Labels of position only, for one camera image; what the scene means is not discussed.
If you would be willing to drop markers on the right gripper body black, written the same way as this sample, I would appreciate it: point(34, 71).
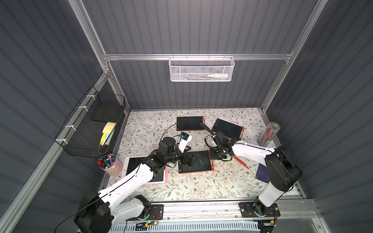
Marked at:
point(217, 140)

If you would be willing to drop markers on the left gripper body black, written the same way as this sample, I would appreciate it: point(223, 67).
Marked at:
point(188, 158)

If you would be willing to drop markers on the red tablet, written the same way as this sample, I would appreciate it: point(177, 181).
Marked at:
point(204, 164)
point(190, 123)
point(229, 129)

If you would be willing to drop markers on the pink white writing tablet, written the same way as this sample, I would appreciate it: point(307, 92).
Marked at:
point(132, 162)

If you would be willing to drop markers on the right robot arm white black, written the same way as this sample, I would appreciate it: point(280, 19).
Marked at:
point(281, 167)

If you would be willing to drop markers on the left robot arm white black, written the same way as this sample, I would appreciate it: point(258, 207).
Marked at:
point(99, 211)

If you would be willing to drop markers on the dark blue book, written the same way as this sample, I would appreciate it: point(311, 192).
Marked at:
point(262, 173)

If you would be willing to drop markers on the clear tube of colour pencils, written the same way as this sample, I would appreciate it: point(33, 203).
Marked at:
point(270, 132)

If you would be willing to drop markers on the white marker in basket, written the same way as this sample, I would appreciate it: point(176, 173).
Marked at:
point(218, 76)

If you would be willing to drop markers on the pink cup of markers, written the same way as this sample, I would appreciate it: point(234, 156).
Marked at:
point(111, 165)

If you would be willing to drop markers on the yellow sticky notes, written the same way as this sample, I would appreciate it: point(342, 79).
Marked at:
point(107, 130)

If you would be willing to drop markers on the black notebook in basket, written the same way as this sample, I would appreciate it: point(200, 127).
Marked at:
point(107, 112)

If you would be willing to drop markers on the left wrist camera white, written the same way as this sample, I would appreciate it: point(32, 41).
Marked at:
point(184, 140)

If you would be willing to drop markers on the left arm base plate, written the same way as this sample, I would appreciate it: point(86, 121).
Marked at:
point(156, 213)

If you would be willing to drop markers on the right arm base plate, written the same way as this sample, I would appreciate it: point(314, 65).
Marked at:
point(253, 209)

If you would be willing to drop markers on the white wire mesh basket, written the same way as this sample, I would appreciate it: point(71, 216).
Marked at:
point(195, 68)

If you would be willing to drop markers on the black wire wall basket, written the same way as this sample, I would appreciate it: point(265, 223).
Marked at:
point(80, 136)

